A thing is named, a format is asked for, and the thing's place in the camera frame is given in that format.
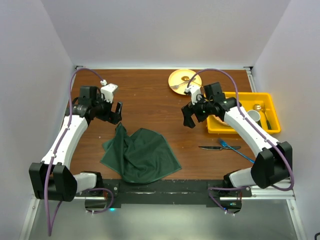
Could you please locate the gold spoon in bin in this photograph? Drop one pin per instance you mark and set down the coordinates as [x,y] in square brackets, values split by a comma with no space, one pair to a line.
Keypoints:
[257,107]

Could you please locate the dark green cloth napkin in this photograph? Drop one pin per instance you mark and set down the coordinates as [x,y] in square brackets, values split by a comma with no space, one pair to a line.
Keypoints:
[141,158]

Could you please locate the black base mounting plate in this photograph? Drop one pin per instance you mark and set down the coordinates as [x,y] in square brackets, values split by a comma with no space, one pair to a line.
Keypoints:
[175,192]

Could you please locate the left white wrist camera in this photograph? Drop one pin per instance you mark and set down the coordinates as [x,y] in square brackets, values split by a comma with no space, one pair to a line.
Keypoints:
[108,91]

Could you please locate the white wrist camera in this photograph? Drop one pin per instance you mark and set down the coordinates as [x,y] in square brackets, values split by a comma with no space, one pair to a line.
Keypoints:
[194,92]
[108,91]

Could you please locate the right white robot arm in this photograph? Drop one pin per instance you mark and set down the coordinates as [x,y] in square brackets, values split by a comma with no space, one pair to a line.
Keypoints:
[273,159]

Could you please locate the orange woven coaster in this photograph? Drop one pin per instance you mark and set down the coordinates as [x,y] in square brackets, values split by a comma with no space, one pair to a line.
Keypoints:
[221,121]

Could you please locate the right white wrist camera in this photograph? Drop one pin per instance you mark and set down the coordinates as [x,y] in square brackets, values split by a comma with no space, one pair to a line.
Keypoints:
[194,92]

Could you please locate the dark handled utensil in bin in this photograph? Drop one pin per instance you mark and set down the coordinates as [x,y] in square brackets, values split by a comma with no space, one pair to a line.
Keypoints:
[269,122]

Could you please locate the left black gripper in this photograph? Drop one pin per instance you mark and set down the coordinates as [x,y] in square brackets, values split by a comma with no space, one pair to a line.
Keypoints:
[110,116]

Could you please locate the gold spoon on plate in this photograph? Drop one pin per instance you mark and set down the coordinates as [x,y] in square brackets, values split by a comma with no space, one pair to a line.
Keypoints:
[187,79]

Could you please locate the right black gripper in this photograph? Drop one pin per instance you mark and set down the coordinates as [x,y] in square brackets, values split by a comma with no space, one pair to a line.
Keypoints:
[187,110]

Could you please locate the aluminium frame rail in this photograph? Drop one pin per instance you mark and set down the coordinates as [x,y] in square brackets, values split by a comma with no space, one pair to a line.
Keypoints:
[269,193]

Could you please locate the yellow round plate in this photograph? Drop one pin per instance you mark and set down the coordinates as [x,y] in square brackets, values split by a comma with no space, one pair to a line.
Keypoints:
[175,79]

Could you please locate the silver fork on plate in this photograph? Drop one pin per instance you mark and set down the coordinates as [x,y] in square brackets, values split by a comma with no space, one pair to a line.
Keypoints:
[174,87]

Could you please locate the grey mug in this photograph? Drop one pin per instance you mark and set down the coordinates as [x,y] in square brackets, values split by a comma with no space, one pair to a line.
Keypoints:
[255,115]

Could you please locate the yellow plastic bin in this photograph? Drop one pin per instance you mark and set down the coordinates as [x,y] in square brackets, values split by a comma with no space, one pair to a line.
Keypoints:
[248,100]

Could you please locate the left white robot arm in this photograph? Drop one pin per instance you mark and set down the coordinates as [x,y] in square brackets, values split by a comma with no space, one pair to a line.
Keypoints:
[51,177]

